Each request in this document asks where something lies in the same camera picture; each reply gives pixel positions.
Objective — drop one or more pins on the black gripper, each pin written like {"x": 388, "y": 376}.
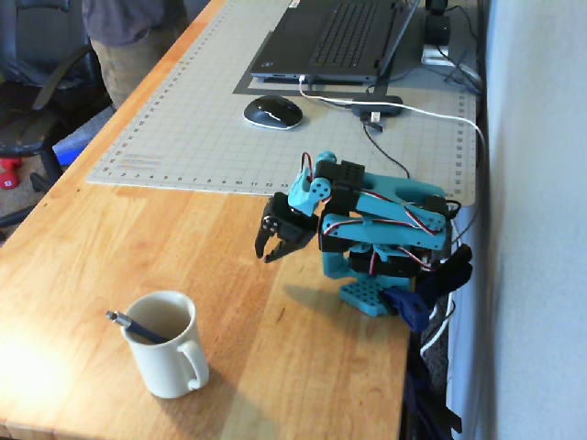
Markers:
{"x": 288, "y": 227}

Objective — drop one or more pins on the blue pen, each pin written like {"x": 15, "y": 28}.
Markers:
{"x": 137, "y": 327}

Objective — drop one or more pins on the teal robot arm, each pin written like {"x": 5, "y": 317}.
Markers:
{"x": 390, "y": 224}

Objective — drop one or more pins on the cream ceramic mug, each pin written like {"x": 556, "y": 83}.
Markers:
{"x": 160, "y": 362}

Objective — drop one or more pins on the black computer mouse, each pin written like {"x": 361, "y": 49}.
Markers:
{"x": 273, "y": 112}

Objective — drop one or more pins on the grey gridded cutting mat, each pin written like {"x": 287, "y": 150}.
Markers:
{"x": 192, "y": 128}

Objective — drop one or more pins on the blue clamp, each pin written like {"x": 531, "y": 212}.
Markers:
{"x": 408, "y": 307}

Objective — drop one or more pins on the black usb hub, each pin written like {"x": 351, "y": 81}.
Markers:
{"x": 376, "y": 105}

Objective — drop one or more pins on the dark grey laptop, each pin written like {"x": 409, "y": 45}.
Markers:
{"x": 335, "y": 36}

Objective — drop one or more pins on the blue and white box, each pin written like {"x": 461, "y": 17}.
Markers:
{"x": 73, "y": 146}

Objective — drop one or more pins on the standing person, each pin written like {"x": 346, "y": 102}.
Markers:
{"x": 133, "y": 46}

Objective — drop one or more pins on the black monitor stand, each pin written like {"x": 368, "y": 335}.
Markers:
{"x": 438, "y": 27}

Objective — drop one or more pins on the red dumbbell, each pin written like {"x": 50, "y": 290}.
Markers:
{"x": 8, "y": 174}

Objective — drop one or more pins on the black office chair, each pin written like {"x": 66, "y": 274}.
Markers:
{"x": 36, "y": 91}

